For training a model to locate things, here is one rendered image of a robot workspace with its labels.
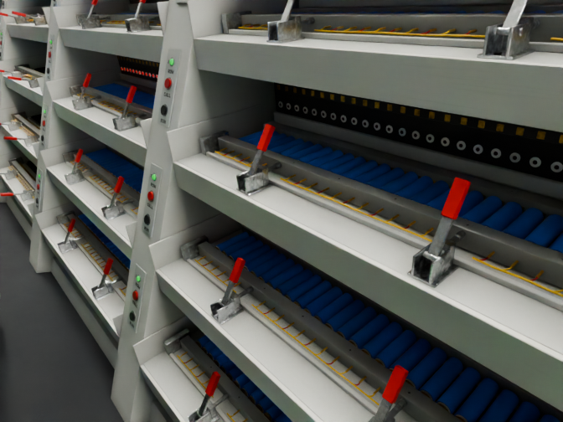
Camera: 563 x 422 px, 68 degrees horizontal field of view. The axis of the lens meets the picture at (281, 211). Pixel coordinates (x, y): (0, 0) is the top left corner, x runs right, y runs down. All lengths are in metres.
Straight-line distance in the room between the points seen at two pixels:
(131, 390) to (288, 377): 0.43
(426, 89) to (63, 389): 0.89
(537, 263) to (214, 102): 0.52
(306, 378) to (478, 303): 0.24
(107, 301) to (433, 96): 0.82
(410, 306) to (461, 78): 0.20
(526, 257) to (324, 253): 0.19
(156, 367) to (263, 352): 0.31
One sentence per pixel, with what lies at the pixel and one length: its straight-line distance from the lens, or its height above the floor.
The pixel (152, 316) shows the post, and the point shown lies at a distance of 0.80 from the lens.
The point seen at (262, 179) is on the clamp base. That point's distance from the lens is 0.55.
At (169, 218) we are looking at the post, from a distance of 0.72.
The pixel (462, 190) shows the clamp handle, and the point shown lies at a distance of 0.38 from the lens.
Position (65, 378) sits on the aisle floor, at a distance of 1.05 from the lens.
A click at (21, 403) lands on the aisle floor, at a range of 1.01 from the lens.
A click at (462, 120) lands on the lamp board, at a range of 0.53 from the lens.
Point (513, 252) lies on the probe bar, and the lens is 0.42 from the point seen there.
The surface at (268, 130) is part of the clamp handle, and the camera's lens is 0.55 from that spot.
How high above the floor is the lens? 0.65
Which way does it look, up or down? 14 degrees down
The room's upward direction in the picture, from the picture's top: 13 degrees clockwise
